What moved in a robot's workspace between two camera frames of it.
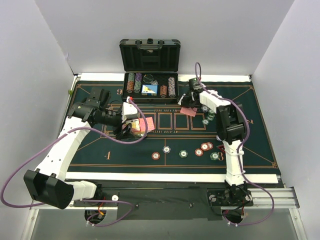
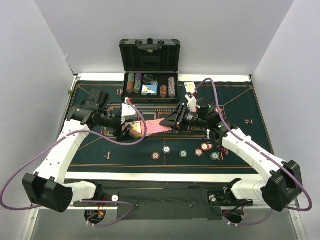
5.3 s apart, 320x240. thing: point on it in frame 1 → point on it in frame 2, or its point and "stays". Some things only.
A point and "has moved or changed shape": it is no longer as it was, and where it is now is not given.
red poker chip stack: (155, 156) stays
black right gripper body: (186, 100) → (180, 116)
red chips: (204, 146) stays
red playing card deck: (150, 125) has moved or changed shape
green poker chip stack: (183, 153) stays
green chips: (214, 156) stays
